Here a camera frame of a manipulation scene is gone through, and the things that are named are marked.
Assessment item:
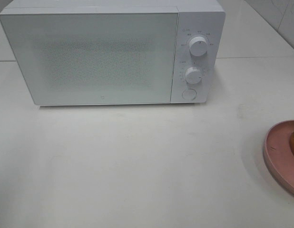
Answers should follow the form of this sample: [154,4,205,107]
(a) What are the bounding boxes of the white round door button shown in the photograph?
[182,89,196,101]

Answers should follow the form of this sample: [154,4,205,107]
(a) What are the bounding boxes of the white round knob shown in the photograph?
[188,35,208,57]
[185,67,203,85]

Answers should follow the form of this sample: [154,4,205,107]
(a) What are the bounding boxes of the pink round plate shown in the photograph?
[263,120,294,195]

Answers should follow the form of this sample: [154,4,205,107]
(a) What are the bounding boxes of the white microwave oven body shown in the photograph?
[0,0,225,105]

